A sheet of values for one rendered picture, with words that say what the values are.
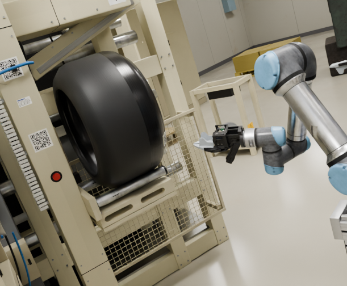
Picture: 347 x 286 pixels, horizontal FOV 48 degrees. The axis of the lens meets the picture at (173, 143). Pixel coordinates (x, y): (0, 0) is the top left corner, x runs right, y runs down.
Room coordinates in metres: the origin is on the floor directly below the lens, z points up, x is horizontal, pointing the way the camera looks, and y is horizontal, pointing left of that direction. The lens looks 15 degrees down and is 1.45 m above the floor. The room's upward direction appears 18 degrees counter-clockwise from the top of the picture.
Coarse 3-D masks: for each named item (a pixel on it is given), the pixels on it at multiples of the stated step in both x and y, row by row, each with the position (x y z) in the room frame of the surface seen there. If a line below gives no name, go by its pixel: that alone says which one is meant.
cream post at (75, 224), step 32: (0, 0) 1.55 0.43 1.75; (0, 32) 1.53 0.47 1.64; (0, 96) 1.58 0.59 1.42; (32, 96) 1.54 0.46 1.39; (32, 128) 1.52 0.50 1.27; (32, 160) 1.50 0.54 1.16; (64, 160) 1.55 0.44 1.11; (64, 192) 1.53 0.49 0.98; (64, 224) 1.51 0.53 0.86; (96, 256) 1.53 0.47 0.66
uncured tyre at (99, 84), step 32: (64, 64) 1.69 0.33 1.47; (96, 64) 1.59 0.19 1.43; (128, 64) 1.60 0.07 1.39; (64, 96) 1.89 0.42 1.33; (96, 96) 1.47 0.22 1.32; (128, 96) 1.50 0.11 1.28; (64, 128) 1.85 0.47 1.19; (96, 128) 1.44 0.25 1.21; (128, 128) 1.46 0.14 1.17; (160, 128) 1.53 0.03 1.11; (96, 160) 1.51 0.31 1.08; (128, 160) 1.48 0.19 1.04; (160, 160) 1.61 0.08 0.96
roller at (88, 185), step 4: (88, 180) 1.79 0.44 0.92; (92, 180) 1.79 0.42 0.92; (80, 184) 1.77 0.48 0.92; (84, 184) 1.77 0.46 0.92; (88, 184) 1.77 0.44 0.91; (92, 184) 1.78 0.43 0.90; (96, 184) 1.78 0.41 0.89; (84, 188) 1.76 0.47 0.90; (88, 188) 1.77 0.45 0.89; (92, 188) 1.78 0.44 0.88
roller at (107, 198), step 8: (160, 168) 1.64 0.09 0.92; (144, 176) 1.60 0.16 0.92; (152, 176) 1.61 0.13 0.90; (160, 176) 1.63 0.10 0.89; (128, 184) 1.57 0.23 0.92; (136, 184) 1.57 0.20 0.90; (144, 184) 1.59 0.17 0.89; (112, 192) 1.53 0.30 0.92; (120, 192) 1.54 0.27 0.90; (128, 192) 1.56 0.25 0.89; (104, 200) 1.51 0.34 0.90; (112, 200) 1.53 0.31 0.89
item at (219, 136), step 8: (216, 128) 1.51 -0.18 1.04; (224, 128) 1.50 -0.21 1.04; (232, 128) 1.47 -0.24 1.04; (240, 128) 1.44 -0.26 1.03; (216, 136) 1.45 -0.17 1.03; (224, 136) 1.43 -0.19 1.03; (232, 136) 1.44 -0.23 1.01; (240, 136) 1.43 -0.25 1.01; (216, 144) 1.47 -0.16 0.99; (224, 144) 1.45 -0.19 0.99; (232, 144) 1.46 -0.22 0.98; (240, 144) 1.43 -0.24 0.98
